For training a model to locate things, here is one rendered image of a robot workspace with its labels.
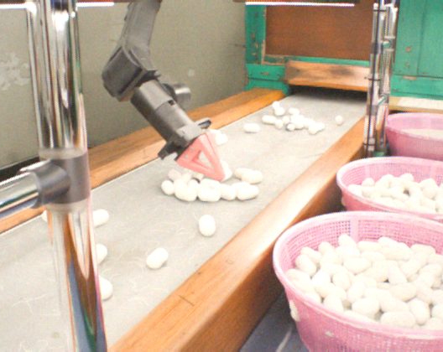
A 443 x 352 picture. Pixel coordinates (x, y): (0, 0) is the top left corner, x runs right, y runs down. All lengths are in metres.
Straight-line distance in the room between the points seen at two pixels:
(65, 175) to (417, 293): 0.44
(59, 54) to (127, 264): 0.42
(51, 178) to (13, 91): 2.92
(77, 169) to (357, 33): 1.40
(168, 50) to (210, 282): 2.44
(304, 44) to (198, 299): 1.24
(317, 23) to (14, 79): 2.03
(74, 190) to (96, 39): 3.00
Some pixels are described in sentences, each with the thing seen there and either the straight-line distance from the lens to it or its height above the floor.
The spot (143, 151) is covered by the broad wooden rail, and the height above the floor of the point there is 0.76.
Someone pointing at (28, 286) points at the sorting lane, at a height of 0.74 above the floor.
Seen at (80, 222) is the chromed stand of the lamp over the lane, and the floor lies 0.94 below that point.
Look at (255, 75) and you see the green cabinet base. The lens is 1.69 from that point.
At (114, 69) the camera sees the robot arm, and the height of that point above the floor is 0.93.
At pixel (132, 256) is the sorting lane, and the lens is 0.63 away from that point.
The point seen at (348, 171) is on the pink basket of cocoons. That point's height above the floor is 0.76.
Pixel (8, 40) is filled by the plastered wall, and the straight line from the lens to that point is 3.12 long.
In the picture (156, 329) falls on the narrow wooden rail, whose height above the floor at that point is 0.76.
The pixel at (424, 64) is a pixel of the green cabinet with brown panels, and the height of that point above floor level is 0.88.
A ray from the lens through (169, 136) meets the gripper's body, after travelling 0.82.
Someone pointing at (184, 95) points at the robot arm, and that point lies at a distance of 0.90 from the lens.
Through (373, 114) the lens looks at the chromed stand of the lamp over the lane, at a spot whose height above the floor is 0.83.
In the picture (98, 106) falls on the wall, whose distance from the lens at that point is 3.30.
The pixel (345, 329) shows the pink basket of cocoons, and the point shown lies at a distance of 0.49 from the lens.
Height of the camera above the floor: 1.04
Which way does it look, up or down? 19 degrees down
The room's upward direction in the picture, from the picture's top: straight up
